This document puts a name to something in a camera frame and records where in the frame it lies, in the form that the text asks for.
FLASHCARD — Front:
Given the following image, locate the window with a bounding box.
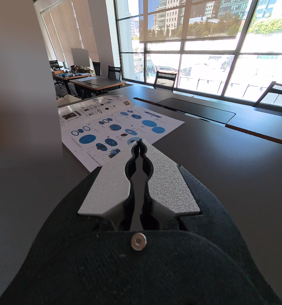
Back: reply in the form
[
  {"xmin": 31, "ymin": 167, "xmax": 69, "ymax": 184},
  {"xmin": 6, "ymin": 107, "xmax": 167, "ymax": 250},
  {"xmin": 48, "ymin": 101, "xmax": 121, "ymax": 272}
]
[{"xmin": 115, "ymin": 0, "xmax": 282, "ymax": 102}]

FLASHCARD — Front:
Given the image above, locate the dark desk cable flap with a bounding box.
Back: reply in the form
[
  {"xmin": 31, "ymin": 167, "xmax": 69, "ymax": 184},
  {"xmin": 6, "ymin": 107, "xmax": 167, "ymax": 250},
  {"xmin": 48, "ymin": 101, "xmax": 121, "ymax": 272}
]
[{"xmin": 156, "ymin": 97, "xmax": 236, "ymax": 124}]

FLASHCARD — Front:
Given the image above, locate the wooden-edged grey desk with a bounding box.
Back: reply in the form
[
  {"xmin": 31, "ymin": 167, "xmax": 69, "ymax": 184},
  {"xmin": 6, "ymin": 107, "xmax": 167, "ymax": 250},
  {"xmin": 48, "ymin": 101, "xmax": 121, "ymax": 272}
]
[
  {"xmin": 69, "ymin": 76, "xmax": 127, "ymax": 98},
  {"xmin": 52, "ymin": 71, "xmax": 91, "ymax": 82}
]

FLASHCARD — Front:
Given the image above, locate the white cardboard box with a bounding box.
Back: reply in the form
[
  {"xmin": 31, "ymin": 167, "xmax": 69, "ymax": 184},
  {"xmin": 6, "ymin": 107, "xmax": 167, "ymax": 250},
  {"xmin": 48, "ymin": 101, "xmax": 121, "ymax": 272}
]
[{"xmin": 57, "ymin": 95, "xmax": 85, "ymax": 108}]

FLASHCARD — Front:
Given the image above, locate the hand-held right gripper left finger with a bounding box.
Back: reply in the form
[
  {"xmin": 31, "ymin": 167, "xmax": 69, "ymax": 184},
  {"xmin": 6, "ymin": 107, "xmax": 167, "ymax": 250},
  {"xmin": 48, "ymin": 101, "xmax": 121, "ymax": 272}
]
[{"xmin": 78, "ymin": 140, "xmax": 141, "ymax": 231}]

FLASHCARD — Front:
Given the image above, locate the dark frame chair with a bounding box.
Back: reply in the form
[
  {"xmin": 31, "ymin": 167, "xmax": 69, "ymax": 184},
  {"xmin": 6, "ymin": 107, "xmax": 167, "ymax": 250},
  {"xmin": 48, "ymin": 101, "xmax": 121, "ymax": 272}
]
[
  {"xmin": 154, "ymin": 71, "xmax": 178, "ymax": 91},
  {"xmin": 252, "ymin": 81, "xmax": 282, "ymax": 113}
]

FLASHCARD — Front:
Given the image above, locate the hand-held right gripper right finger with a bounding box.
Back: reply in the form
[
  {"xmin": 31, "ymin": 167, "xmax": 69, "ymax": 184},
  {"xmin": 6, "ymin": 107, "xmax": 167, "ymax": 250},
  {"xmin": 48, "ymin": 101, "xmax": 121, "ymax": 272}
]
[{"xmin": 140, "ymin": 139, "xmax": 201, "ymax": 231}]

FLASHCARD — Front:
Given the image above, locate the beige roller blind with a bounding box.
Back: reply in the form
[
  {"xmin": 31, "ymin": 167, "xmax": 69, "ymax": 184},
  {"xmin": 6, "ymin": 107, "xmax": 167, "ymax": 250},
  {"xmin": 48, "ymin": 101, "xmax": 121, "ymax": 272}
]
[
  {"xmin": 49, "ymin": 0, "xmax": 84, "ymax": 60},
  {"xmin": 40, "ymin": 11, "xmax": 60, "ymax": 61}
]

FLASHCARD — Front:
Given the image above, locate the instruction manual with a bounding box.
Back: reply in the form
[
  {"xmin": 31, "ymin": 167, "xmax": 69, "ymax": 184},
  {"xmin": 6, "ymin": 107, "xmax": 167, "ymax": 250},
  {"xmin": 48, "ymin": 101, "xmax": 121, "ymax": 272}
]
[{"xmin": 58, "ymin": 95, "xmax": 185, "ymax": 172}]

